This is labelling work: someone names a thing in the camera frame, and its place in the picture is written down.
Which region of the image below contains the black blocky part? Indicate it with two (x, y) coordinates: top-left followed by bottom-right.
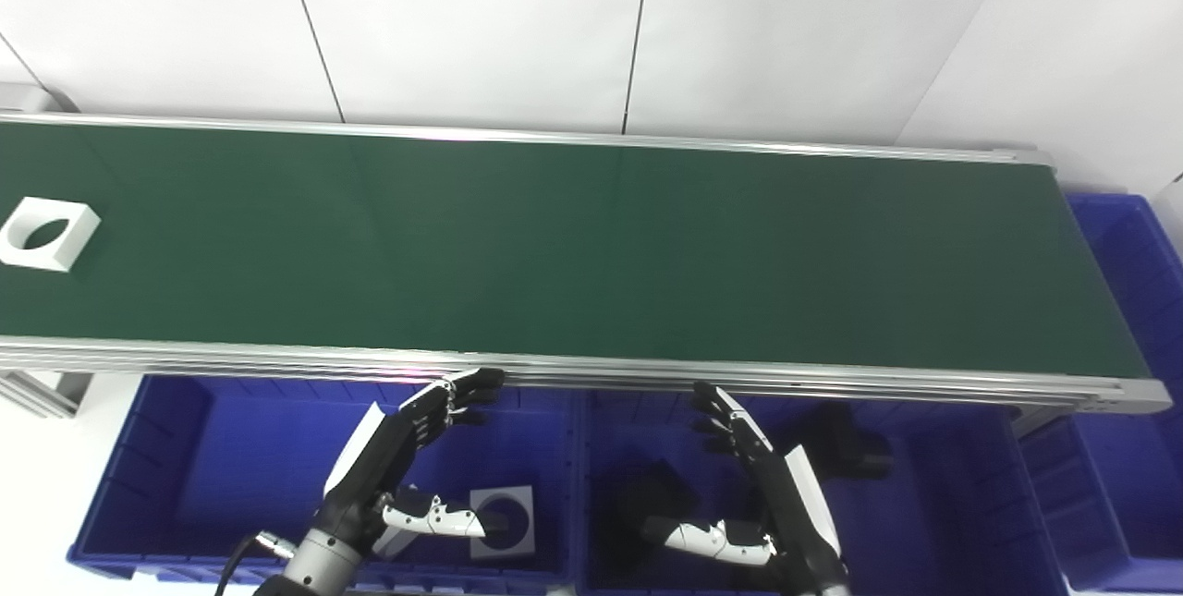
(599, 457), (708, 546)
(811, 402), (895, 482)

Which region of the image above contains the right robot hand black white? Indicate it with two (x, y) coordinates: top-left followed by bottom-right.
(642, 382), (850, 593)

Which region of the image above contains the blue plastic bin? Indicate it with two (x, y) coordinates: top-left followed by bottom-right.
(575, 385), (1068, 596)
(67, 374), (576, 590)
(1017, 192), (1183, 593)

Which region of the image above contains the green conveyor belt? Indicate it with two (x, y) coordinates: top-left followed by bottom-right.
(0, 122), (1153, 381)
(0, 111), (1175, 438)

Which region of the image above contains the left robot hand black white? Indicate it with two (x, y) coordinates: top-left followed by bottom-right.
(314, 369), (507, 553)

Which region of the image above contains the grey conveyor end housing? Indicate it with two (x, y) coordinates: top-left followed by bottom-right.
(0, 82), (80, 115)

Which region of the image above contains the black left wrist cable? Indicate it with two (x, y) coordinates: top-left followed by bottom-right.
(214, 529), (302, 596)

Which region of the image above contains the white square part with hole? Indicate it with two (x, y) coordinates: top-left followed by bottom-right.
(372, 525), (419, 562)
(469, 485), (536, 561)
(0, 197), (102, 274)

